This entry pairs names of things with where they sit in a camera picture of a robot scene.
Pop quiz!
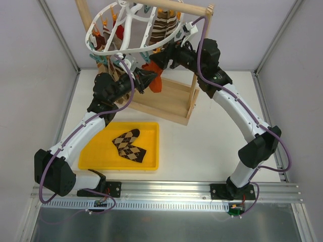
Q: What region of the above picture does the orange sock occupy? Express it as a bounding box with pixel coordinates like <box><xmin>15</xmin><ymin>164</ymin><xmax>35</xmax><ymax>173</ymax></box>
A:
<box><xmin>149</xmin><ymin>73</ymin><xmax>163</xmax><ymax>93</ymax></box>
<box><xmin>142</xmin><ymin>61</ymin><xmax>161</xmax><ymax>74</ymax></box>

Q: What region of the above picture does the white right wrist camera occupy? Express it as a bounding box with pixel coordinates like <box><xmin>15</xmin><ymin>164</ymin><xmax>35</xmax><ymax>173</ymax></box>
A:
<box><xmin>182</xmin><ymin>22</ymin><xmax>198</xmax><ymax>38</ymax></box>

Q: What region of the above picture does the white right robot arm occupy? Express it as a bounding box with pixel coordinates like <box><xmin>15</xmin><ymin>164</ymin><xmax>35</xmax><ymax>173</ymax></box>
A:
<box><xmin>149</xmin><ymin>38</ymin><xmax>282</xmax><ymax>200</ymax></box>

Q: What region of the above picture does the brown striped sock pair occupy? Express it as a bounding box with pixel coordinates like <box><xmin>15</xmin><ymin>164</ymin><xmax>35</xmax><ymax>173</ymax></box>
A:
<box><xmin>149</xmin><ymin>9</ymin><xmax>178</xmax><ymax>45</ymax></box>

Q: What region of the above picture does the beige argyle hanging sock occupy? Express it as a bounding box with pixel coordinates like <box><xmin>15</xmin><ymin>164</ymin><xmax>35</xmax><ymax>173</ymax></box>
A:
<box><xmin>97</xmin><ymin>56</ymin><xmax>127</xmax><ymax>105</ymax></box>

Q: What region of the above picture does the red hanging sock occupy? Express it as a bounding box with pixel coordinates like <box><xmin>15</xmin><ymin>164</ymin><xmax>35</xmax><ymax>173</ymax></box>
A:
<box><xmin>116</xmin><ymin>24</ymin><xmax>124</xmax><ymax>40</ymax></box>

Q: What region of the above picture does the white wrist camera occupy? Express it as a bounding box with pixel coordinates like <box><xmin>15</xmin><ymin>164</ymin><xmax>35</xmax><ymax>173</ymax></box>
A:
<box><xmin>182</xmin><ymin>22</ymin><xmax>198</xmax><ymax>38</ymax></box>
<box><xmin>119</xmin><ymin>54</ymin><xmax>138</xmax><ymax>72</ymax></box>

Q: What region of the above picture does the brown argyle sock in tray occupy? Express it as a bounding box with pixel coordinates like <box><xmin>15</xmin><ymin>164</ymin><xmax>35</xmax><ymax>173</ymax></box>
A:
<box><xmin>112</xmin><ymin>129</ymin><xmax>146</xmax><ymax>163</ymax></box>

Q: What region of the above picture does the white round clip hanger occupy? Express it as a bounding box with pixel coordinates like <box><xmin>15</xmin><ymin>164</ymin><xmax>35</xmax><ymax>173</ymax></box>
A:
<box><xmin>85</xmin><ymin>1</ymin><xmax>186</xmax><ymax>56</ymax></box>

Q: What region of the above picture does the yellow plastic tray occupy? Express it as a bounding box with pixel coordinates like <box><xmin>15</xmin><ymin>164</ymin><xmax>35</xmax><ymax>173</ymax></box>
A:
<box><xmin>78</xmin><ymin>122</ymin><xmax>159</xmax><ymax>170</ymax></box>

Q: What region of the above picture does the aluminium mounting rail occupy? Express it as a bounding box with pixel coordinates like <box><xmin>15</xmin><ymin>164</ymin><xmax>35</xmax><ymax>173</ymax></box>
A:
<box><xmin>30</xmin><ymin>178</ymin><xmax>305</xmax><ymax>204</ymax></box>

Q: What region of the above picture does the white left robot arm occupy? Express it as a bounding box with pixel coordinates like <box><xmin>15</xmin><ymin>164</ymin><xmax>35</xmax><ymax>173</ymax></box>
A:
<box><xmin>34</xmin><ymin>68</ymin><xmax>157</xmax><ymax>204</ymax></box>

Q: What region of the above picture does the wooden hanger rack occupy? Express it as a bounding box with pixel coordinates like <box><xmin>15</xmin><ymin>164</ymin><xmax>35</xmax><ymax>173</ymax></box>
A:
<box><xmin>76</xmin><ymin>1</ymin><xmax>214</xmax><ymax>125</ymax></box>

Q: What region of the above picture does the white slotted cable duct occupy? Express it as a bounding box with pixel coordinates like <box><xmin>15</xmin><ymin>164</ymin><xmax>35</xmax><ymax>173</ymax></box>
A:
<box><xmin>43</xmin><ymin>199</ymin><xmax>229</xmax><ymax>212</ymax></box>

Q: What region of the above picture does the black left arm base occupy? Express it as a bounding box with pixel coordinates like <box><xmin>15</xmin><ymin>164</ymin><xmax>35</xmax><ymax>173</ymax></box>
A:
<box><xmin>77</xmin><ymin>180</ymin><xmax>122</xmax><ymax>198</ymax></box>

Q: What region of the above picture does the teal clothes peg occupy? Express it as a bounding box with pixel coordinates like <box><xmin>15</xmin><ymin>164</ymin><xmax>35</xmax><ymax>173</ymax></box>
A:
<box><xmin>140</xmin><ymin>51</ymin><xmax>150</xmax><ymax>64</ymax></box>

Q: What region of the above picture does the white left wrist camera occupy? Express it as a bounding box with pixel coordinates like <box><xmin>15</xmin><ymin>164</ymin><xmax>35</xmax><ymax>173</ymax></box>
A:
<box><xmin>119</xmin><ymin>54</ymin><xmax>138</xmax><ymax>72</ymax></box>

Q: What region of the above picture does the orange clothes peg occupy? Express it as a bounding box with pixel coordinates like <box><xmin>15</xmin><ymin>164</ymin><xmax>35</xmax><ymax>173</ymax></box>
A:
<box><xmin>153</xmin><ymin>47</ymin><xmax>163</xmax><ymax>53</ymax></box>

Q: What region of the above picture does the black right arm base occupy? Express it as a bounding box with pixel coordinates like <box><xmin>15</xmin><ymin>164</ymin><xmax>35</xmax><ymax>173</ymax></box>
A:
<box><xmin>209</xmin><ymin>183</ymin><xmax>256</xmax><ymax>201</ymax></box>

